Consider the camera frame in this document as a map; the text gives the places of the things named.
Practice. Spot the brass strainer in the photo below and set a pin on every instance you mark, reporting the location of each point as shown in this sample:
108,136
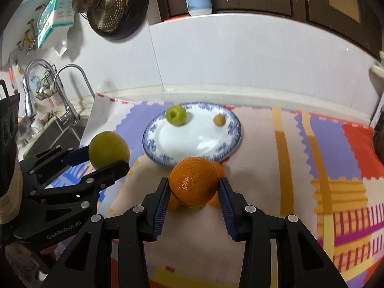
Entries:
111,9

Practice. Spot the brown kiwi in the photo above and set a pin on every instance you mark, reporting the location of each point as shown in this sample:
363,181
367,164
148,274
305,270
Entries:
218,120

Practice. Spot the teal white box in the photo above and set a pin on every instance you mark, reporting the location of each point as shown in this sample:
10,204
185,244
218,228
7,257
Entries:
57,15

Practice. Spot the metal wall hooks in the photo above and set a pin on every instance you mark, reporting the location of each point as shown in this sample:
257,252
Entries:
27,37

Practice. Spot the steel kitchen sink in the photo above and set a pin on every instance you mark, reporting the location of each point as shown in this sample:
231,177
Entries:
51,135

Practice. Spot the green tangerine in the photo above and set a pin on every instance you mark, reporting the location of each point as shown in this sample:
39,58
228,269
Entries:
195,208

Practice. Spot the colourful patterned table mat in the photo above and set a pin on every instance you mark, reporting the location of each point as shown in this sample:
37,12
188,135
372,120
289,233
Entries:
270,162

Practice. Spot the large orange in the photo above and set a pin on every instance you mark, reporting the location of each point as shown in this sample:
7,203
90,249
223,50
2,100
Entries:
193,183

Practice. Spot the blue white porcelain plate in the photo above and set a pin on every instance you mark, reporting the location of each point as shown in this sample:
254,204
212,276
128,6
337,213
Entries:
186,144

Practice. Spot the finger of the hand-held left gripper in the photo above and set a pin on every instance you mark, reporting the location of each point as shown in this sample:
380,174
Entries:
76,156
111,172

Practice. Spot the stainless steel pot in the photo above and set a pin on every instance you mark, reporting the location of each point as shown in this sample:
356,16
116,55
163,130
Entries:
378,144

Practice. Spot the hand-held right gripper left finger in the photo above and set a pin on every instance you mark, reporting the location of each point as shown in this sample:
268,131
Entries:
159,210

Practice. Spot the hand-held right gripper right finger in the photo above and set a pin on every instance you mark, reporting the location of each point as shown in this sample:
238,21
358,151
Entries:
227,213

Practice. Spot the yellow-green pear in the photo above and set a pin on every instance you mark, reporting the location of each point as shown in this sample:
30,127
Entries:
108,148

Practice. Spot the chrome pull-down faucet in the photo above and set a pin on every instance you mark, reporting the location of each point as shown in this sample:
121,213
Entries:
30,105

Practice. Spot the green apple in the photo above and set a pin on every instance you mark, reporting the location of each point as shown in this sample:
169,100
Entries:
176,115

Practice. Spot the thin chrome gooseneck faucet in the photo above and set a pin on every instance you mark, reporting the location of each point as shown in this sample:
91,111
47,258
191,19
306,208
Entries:
87,79

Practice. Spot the black frying pan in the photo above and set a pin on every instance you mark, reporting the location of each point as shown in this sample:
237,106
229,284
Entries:
138,3

